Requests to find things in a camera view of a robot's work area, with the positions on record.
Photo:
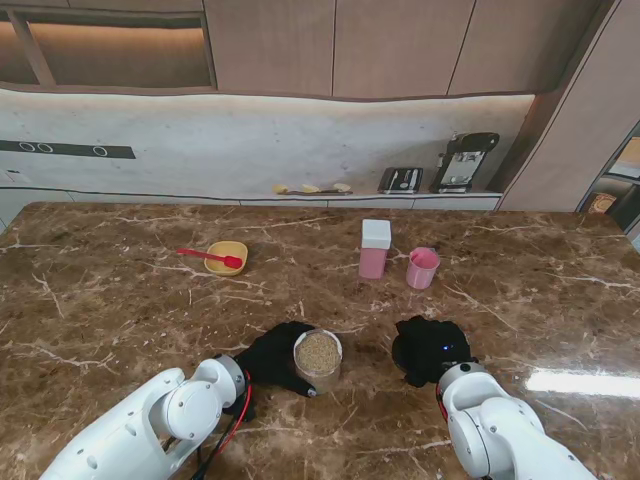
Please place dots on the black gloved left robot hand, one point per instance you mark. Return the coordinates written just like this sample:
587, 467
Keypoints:
270, 357

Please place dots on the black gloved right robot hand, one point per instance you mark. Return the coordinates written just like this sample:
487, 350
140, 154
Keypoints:
430, 345

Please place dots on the clear jar of grain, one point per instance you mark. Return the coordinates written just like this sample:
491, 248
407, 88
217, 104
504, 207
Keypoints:
320, 350

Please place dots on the pink plastic measuring cup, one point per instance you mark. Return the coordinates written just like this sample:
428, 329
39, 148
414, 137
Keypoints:
424, 270

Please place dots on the red plastic measuring spoon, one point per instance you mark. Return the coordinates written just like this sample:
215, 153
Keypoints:
200, 253

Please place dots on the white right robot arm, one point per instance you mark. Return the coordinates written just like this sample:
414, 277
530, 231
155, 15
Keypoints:
500, 435

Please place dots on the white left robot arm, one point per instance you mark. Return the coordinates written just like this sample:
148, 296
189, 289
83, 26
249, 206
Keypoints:
125, 435

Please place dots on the pink container with white lid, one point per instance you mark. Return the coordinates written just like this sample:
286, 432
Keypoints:
375, 235

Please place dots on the yellow plastic bowl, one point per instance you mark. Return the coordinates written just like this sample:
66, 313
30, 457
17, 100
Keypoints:
227, 270

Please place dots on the black silver toaster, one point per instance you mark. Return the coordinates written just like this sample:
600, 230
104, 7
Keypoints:
400, 180

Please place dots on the yellow fruit piece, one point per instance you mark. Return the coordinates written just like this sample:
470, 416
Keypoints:
280, 189
342, 187
310, 188

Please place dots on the wooden cutting board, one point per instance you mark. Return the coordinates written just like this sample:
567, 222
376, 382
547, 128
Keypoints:
325, 191

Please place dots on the black espresso machine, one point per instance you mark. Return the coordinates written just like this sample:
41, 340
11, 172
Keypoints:
462, 160

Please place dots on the round wooden ornament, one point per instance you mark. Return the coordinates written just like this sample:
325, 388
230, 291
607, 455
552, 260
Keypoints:
602, 202

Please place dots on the tall wooden cabinet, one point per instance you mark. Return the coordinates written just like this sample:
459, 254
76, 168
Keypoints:
560, 125

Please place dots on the lit open shelf niche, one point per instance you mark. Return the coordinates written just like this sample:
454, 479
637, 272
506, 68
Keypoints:
100, 50

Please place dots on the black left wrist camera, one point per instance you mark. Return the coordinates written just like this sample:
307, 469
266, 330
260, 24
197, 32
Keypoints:
251, 412

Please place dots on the black wall control panel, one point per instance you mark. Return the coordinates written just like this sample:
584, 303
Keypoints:
65, 150

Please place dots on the wooden wall cabinets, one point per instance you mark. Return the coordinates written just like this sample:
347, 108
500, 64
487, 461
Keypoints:
350, 45

